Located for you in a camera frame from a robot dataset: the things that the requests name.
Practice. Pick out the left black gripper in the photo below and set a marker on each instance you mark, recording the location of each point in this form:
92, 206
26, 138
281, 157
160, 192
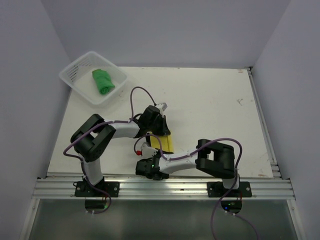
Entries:
163, 129

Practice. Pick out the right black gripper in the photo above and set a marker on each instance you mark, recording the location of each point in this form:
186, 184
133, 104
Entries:
158, 153

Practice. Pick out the yellow microfiber towel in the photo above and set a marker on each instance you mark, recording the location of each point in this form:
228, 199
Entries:
164, 141

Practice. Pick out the green microfiber towel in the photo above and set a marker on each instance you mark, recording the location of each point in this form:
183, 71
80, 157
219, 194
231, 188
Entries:
103, 81

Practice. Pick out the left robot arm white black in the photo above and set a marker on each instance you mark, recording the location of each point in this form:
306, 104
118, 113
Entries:
93, 137

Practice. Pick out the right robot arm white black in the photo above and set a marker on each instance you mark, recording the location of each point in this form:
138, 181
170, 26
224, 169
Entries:
209, 156

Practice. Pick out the white plastic basket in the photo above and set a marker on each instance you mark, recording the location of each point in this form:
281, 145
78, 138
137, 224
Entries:
78, 75

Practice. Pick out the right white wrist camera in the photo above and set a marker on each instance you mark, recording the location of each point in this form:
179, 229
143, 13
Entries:
146, 151

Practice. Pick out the aluminium mounting rail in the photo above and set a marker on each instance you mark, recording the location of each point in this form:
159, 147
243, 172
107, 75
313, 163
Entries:
133, 187

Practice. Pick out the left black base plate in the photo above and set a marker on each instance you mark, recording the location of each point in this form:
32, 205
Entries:
83, 189

